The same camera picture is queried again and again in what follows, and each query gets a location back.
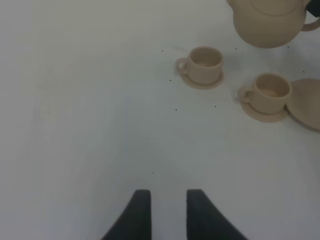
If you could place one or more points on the beige teapot with lid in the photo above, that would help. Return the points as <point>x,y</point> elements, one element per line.
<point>270,23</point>

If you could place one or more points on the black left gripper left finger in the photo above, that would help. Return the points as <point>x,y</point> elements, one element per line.
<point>135,222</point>

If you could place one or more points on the beige far teacup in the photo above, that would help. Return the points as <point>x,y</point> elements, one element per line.
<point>203,65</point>

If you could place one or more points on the beige cup saucer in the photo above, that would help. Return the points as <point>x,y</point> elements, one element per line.
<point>198,86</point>
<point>262,117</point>

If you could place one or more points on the large beige teapot saucer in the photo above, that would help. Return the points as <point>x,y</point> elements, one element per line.
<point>304,102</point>

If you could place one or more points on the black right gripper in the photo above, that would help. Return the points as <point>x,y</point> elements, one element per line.
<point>313,7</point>

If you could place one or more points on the beige near cup saucer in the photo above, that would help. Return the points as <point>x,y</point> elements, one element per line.
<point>262,117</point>

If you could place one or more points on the beige teacup with handle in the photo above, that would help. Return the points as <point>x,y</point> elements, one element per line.
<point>267,95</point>

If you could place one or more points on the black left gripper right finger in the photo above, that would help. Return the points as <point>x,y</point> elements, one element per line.
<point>205,222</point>

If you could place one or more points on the beige far cup saucer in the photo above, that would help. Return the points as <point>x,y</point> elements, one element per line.
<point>198,86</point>

